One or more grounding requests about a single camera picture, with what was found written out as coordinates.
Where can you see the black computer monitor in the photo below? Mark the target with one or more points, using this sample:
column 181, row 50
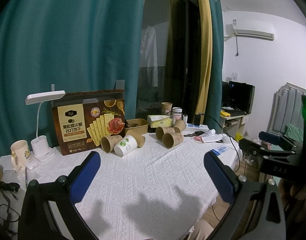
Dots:
column 237, row 97

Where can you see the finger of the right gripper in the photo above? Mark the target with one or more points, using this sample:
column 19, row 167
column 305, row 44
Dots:
column 253, row 148
column 270, row 136

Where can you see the yellow curtain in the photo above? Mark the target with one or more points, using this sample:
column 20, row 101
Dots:
column 206, row 54

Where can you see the white lidded jar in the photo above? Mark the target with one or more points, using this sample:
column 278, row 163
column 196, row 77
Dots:
column 176, row 114

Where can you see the white computer desk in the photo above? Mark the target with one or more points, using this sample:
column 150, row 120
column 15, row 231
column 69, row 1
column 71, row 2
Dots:
column 234, row 125

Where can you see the cream cartoon mug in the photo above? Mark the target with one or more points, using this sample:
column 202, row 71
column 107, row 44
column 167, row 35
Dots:
column 20, row 154

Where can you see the black car key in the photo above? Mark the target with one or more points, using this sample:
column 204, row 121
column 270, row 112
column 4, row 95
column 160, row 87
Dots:
column 199, row 133

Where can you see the yellow item on desk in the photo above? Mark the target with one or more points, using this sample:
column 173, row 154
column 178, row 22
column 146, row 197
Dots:
column 225, row 114

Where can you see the white paper cup green print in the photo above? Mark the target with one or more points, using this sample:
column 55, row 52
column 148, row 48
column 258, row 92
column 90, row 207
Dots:
column 125, row 146

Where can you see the brown paper cup front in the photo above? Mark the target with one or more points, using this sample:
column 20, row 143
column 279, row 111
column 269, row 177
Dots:
column 172, row 139

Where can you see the grey padded headboard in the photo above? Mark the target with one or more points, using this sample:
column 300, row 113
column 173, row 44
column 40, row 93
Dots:
column 286, row 109

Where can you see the white air conditioner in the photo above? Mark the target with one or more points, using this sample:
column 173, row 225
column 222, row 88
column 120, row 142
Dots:
column 254, row 29

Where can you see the brown paper cup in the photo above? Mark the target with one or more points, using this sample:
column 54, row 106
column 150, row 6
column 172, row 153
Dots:
column 140, row 139
column 172, row 139
column 109, row 141
column 179, row 126
column 166, row 108
column 161, row 131

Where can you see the black power adapter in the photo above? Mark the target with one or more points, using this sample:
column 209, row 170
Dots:
column 197, row 120

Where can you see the brown paper cup middle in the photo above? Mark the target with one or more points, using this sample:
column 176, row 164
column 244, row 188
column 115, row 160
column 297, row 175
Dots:
column 161, row 131

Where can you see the small white earbuds case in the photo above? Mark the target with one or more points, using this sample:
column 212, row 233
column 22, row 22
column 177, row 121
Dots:
column 31, row 164

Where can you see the brown paper bowl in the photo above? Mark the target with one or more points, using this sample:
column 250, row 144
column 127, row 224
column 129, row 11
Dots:
column 139, row 126

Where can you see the teal curtain right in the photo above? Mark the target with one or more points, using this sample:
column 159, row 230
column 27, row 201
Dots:
column 213, row 106

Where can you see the pink round object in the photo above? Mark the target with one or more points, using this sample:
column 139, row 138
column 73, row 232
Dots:
column 198, row 138

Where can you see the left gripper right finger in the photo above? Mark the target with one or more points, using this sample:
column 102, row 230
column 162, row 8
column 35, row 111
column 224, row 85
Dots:
column 266, row 220

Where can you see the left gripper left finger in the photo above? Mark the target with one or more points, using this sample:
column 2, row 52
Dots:
column 37, row 218

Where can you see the upright brown paper cup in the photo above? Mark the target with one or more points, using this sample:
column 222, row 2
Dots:
column 166, row 108

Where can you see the brown paper cup behind white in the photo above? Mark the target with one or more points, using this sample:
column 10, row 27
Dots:
column 140, row 139

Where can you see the blue card packet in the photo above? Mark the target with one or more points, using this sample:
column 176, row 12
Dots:
column 215, row 152

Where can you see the yellow tissue box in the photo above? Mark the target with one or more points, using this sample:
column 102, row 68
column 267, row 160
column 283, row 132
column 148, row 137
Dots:
column 159, row 121

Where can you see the brown cracker box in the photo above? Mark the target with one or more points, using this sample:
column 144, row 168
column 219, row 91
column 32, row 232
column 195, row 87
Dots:
column 82, row 119

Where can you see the brown paper cup rear lying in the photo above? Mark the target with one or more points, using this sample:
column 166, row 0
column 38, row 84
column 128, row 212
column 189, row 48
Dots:
column 179, row 126

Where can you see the white charger adapter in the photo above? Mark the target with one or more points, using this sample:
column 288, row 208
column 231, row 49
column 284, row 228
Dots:
column 184, row 118

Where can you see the brown paper cup beside box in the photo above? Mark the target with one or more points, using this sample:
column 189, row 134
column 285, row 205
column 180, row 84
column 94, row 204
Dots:
column 109, row 141

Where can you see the yellow plastic bag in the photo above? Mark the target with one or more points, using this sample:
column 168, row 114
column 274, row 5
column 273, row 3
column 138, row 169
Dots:
column 238, row 136

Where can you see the metal keys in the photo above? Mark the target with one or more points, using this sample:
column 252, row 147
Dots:
column 189, row 135

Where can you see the teal curtain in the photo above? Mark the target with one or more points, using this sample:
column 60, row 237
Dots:
column 213, row 106
column 71, row 45

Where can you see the white tube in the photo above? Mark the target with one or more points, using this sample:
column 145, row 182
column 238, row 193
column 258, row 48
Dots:
column 209, row 133

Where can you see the teal curtain left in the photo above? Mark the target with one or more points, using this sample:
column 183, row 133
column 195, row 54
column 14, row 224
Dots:
column 71, row 45

